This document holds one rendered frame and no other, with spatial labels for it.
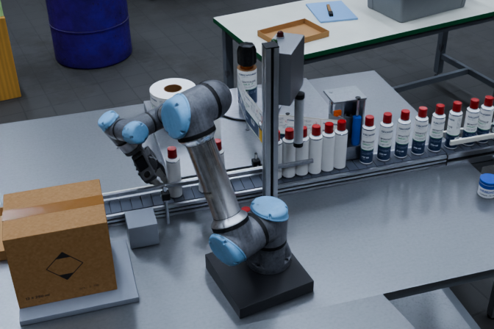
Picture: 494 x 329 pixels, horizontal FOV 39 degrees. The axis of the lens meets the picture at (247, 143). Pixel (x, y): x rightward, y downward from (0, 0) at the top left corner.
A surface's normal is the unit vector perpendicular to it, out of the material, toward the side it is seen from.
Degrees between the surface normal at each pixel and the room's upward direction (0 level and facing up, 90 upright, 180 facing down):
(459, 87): 0
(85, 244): 90
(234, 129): 0
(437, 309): 0
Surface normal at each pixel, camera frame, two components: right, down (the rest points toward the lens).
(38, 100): -0.01, -0.85
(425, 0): 0.50, 0.52
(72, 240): 0.27, 0.50
